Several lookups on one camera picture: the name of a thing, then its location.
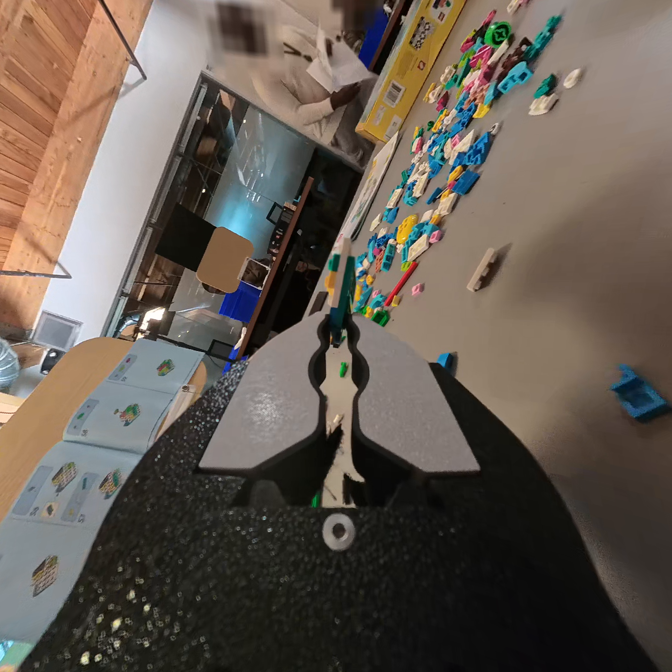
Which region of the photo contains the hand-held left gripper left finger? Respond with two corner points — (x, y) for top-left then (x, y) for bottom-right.
(198, 319), (328, 470)

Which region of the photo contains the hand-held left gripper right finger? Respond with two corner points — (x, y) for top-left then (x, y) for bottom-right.
(349, 314), (482, 473)

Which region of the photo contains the multicoloured toy brick assembly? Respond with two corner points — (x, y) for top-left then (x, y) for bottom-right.
(324, 236), (354, 350)

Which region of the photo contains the grey desk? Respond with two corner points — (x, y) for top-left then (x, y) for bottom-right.
(310, 0), (672, 672)

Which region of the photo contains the blue storage bin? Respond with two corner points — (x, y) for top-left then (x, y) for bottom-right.
(218, 281), (263, 318)
(359, 10), (392, 69)

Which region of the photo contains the open building instruction booklet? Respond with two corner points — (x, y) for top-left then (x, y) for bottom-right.
(0, 338), (205, 646)

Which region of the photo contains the red long toy brick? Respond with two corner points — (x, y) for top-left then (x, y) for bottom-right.
(385, 261), (419, 306)

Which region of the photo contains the brown wooden panel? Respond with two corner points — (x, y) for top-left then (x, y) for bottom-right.
(243, 177), (316, 360)

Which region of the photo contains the tan chair back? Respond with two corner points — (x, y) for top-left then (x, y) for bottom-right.
(195, 227), (255, 295)

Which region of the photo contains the tan long toy brick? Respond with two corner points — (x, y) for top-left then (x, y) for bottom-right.
(466, 248), (498, 292)

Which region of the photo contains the black flat panel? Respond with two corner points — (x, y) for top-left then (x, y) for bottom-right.
(155, 204), (217, 271)

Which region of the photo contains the light wooden table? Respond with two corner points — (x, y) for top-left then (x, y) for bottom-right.
(0, 336), (208, 520)

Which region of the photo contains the blue angular toy brick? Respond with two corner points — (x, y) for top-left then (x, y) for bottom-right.
(610, 364), (670, 422)

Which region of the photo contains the white printed leaflet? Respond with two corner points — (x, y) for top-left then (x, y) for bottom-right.
(344, 131), (402, 242)

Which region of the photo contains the glass partition window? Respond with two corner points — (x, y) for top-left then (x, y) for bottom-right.
(102, 71), (364, 363)

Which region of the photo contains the pile of colourful toy bricks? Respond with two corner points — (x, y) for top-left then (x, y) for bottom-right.
(352, 0), (565, 326)

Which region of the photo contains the black metal rod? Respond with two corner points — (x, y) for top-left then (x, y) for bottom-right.
(97, 0), (148, 81)
(0, 260), (72, 280)

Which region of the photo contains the white paper sheet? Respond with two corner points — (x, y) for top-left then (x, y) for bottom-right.
(306, 23), (371, 87)

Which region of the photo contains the yellow toy brick box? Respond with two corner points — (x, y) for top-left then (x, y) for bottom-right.
(355, 0), (468, 144)

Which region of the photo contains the white wall vent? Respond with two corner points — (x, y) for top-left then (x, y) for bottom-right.
(31, 310), (84, 352)

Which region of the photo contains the silver flexible duct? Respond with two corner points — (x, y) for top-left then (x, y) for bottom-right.
(0, 338), (22, 392)

